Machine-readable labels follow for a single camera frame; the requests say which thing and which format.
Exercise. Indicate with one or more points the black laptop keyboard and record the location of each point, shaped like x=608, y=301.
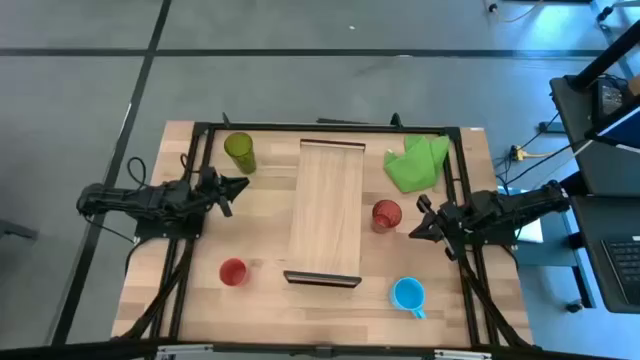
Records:
x=625, y=270

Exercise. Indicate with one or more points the wooden shelf with black frame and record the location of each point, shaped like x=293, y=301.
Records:
x=325, y=210

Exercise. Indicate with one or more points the white box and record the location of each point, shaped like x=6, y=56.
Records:
x=531, y=232

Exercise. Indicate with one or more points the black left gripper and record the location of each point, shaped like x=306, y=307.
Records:
x=212, y=185

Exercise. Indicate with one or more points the dark grey laptop desk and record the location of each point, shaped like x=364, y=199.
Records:
x=595, y=220

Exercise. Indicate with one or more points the blue plastic mug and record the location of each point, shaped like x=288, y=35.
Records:
x=407, y=295

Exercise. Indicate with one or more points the red ribbed plastic tumbler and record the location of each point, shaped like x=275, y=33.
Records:
x=386, y=215

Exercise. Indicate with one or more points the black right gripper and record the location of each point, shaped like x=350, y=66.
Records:
x=450, y=222

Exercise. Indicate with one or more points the black diagonal pole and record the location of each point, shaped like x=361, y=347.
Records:
x=607, y=55

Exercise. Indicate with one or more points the black power adapter box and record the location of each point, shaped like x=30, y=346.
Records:
x=609, y=99

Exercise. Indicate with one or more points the small red plastic cup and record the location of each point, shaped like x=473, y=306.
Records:
x=233, y=272

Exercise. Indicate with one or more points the green folded cloth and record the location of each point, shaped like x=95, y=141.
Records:
x=415, y=165

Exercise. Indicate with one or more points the grey chair leg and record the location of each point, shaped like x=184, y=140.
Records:
x=17, y=231

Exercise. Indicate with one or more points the yellow power strip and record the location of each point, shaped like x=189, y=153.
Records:
x=518, y=152

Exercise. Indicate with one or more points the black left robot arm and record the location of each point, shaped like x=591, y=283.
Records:
x=125, y=200

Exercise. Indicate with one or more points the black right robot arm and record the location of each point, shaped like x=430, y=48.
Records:
x=520, y=202

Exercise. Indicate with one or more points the green faceted plastic tumbler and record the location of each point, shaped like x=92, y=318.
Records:
x=240, y=150

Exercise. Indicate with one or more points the black aluminium table frame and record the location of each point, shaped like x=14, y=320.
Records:
x=325, y=128

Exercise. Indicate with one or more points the black caster wheel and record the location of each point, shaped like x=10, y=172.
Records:
x=575, y=306

